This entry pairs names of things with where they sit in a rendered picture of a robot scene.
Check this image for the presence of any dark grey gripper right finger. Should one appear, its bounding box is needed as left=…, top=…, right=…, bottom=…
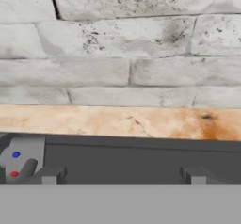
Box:
left=179, top=166, right=233, bottom=185

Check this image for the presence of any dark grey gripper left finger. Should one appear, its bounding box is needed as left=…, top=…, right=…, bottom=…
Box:
left=25, top=166, right=68, bottom=185

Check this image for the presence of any grey sink faucet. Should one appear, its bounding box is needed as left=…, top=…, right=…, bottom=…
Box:
left=0, top=133, right=47, bottom=185

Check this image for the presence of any dark grey sink basin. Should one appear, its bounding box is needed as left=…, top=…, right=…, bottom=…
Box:
left=0, top=132, right=241, bottom=185

